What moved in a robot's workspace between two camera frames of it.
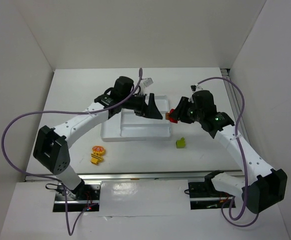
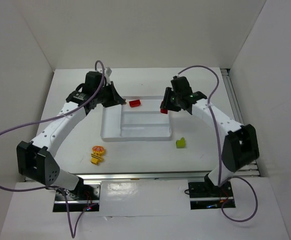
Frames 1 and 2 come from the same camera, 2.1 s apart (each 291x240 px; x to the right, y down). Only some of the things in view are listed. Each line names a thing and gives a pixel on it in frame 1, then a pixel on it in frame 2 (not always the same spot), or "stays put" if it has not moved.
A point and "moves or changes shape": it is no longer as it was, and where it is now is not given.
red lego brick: (172, 120) moves or changes shape
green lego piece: (180, 144) stays put
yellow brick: (97, 155) stays put
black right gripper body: (183, 111) to (168, 99)
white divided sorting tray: (129, 126) stays put
